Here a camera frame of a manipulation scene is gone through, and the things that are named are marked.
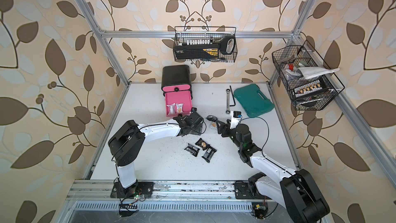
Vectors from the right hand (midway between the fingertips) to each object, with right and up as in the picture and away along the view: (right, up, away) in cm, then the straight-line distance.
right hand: (221, 120), depth 85 cm
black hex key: (+11, +15, +29) cm, 34 cm away
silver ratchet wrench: (+7, +3, +19) cm, 21 cm away
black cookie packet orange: (-11, -13, +2) cm, 17 cm away
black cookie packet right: (-7, -18, 0) cm, 20 cm away
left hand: (-14, -5, +7) cm, 17 cm away
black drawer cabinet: (-30, +30, +27) cm, 50 cm away
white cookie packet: (-31, +5, +14) cm, 34 cm away
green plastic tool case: (+25, +10, +20) cm, 34 cm away
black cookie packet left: (-16, -17, +1) cm, 23 cm away
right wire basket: (+37, +34, 0) cm, 50 cm away
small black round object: (-5, -1, +14) cm, 15 cm away
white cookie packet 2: (-26, +6, +14) cm, 30 cm away
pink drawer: (-23, +13, +18) cm, 32 cm away
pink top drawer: (-27, +19, +12) cm, 35 cm away
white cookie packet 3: (-4, -5, +11) cm, 12 cm away
